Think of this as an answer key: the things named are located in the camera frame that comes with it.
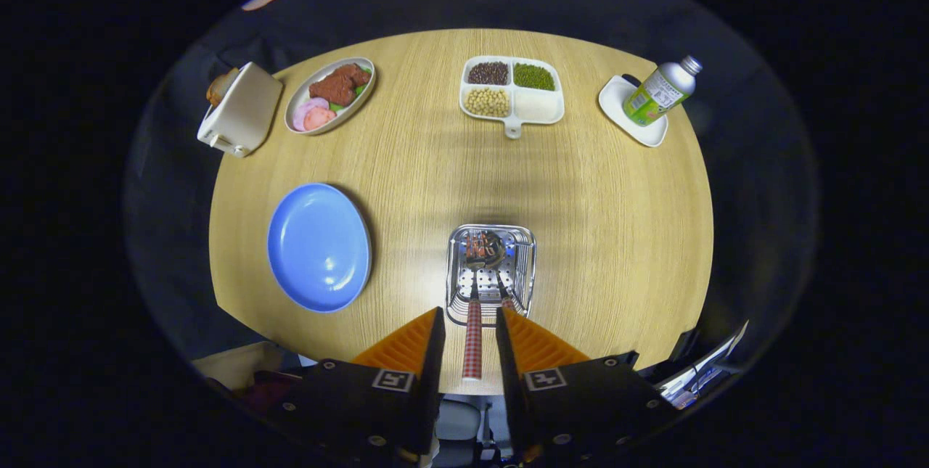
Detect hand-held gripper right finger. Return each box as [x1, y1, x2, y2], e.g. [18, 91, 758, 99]
[495, 306, 679, 463]

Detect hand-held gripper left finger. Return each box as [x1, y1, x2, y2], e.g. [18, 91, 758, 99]
[254, 306, 446, 465]

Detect fork with checked handle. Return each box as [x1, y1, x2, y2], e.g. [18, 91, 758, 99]
[462, 232, 488, 382]

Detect spoon with checked handle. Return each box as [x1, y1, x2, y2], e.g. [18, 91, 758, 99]
[480, 231, 517, 313]

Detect metal perforated basket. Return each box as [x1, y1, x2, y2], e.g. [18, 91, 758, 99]
[445, 224, 537, 328]

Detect blue round plate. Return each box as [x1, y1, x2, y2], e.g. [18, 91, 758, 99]
[267, 183, 372, 313]

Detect white divided tray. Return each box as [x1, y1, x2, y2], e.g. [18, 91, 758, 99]
[459, 55, 565, 139]

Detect yellow soybeans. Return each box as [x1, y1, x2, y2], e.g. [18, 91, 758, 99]
[464, 87, 510, 118]

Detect pink ham slices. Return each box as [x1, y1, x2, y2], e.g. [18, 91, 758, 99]
[292, 97, 337, 132]

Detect small white square dish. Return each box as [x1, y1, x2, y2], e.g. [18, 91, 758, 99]
[598, 75, 668, 148]

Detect green lettuce leaf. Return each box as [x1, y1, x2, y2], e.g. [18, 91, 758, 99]
[330, 67, 373, 110]

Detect green mung beans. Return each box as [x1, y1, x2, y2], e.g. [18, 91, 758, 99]
[513, 63, 556, 91]

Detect dark red beans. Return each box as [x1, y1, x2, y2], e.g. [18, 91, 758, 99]
[467, 62, 509, 86]

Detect brown meat pieces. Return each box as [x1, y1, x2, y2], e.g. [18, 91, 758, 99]
[309, 63, 371, 107]

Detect oval white plate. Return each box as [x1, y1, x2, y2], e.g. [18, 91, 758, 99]
[285, 57, 377, 136]

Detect silver bottle green label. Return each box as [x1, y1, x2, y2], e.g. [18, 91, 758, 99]
[622, 55, 703, 127]

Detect white toaster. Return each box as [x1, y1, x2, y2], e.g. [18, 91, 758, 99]
[197, 62, 284, 158]

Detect toasted bread slice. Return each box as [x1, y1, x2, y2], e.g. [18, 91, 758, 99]
[206, 67, 240, 107]

